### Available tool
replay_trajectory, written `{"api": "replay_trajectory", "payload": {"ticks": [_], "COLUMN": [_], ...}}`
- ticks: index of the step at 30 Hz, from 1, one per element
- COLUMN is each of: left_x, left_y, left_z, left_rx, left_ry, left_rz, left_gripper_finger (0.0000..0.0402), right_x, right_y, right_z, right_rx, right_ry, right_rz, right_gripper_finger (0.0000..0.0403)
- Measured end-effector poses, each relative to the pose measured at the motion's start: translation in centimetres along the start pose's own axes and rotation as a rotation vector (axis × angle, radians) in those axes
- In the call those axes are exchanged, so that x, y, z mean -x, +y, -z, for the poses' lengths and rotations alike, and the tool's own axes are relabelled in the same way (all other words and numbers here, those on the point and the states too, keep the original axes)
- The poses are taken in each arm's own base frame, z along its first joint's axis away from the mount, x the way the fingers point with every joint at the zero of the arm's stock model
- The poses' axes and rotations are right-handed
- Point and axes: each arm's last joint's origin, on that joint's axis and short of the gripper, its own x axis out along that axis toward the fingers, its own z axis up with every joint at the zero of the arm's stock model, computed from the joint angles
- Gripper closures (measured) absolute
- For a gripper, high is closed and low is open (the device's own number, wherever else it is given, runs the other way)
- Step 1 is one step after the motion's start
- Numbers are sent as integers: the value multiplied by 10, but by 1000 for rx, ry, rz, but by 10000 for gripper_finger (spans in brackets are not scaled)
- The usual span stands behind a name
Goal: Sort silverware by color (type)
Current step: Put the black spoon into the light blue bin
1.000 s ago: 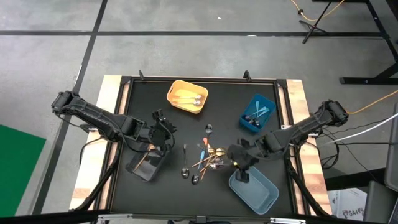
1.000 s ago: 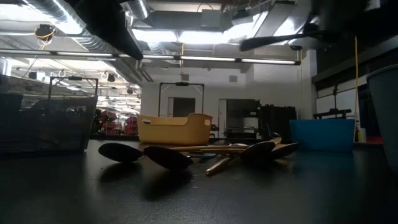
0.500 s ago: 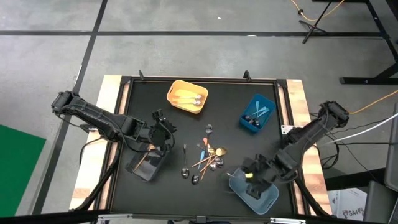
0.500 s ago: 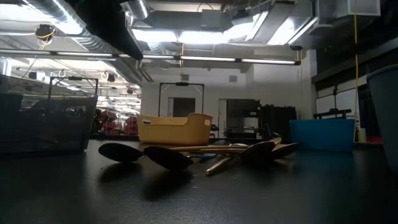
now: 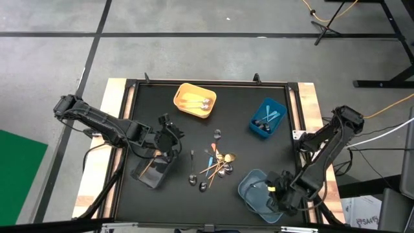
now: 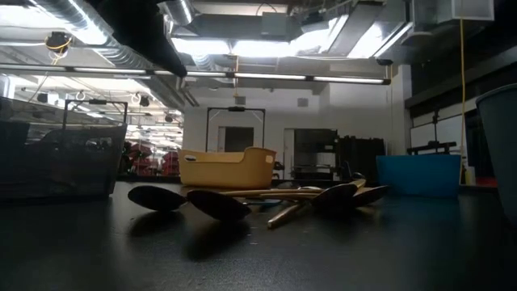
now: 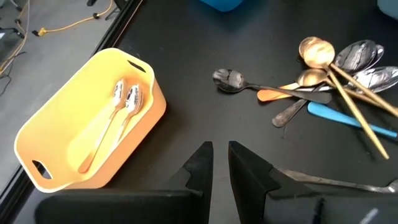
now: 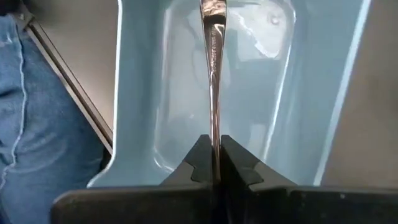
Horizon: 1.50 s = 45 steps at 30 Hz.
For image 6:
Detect dark blue plastic bin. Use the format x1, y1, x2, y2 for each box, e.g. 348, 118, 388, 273
376, 154, 462, 198

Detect long ceiling light bar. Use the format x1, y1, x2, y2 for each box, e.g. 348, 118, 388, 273
0, 63, 392, 85

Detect black cabinet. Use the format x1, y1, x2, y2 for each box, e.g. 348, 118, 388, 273
337, 136, 386, 181

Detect yellow plastic bin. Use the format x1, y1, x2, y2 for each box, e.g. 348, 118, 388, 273
177, 147, 278, 190

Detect red storage racks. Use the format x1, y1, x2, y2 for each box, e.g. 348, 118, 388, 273
128, 141, 179, 177

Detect yellow ceiling cable reel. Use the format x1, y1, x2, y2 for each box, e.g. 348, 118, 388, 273
44, 31, 74, 56

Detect blue-handled silver utensil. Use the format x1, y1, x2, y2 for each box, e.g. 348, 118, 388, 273
246, 198, 284, 208

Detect dark shelving unit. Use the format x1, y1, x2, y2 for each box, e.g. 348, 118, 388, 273
293, 128, 338, 181

